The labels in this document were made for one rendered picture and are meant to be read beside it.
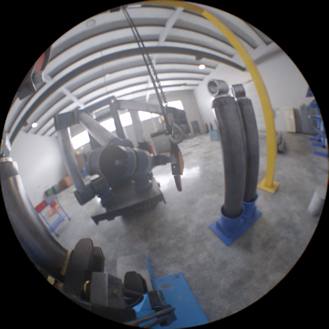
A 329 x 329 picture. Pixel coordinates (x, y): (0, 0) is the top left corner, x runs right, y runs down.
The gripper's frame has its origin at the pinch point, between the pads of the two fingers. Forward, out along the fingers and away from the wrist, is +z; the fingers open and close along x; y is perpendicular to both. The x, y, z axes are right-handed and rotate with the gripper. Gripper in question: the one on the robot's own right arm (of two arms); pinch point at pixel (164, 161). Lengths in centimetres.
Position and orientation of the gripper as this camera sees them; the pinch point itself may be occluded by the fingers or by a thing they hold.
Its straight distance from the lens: 59.2
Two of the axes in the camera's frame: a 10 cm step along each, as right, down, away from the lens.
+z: 5.4, -0.3, 8.4
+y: 1.0, 9.9, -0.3
